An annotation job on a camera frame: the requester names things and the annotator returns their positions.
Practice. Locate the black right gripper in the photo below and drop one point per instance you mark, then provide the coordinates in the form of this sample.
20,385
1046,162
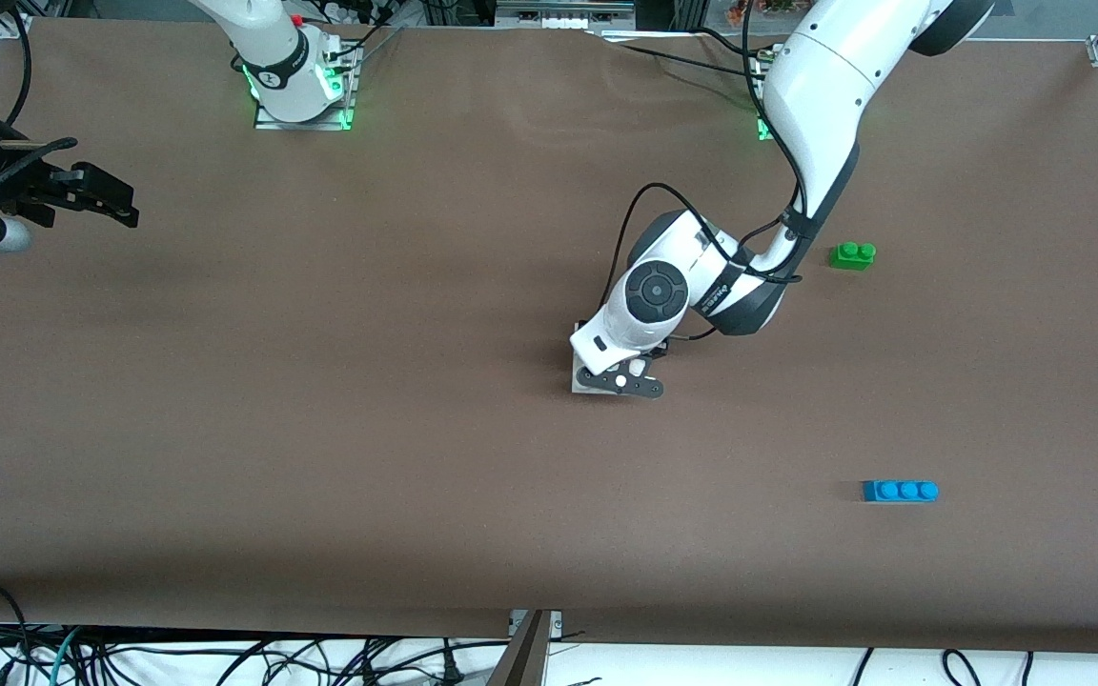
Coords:
8,181

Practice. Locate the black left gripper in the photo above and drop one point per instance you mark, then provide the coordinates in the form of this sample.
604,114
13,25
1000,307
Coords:
659,352

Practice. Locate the white studded base plate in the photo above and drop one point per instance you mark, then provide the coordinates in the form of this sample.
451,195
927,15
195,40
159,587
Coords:
582,381

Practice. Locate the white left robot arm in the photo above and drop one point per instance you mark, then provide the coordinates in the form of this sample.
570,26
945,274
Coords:
825,86

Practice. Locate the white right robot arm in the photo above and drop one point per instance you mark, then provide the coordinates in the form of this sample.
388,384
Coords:
282,57

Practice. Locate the green two-stud block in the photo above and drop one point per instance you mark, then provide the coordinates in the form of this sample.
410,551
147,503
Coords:
851,257

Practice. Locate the blue three-stud block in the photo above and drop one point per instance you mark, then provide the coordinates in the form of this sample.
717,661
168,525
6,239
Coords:
897,492

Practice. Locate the brown table cover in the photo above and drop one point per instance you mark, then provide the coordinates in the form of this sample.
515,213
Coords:
416,381

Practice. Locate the grey power strip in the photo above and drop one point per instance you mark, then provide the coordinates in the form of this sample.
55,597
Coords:
559,21

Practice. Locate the aluminium frame post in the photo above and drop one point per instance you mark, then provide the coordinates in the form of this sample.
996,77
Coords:
525,657

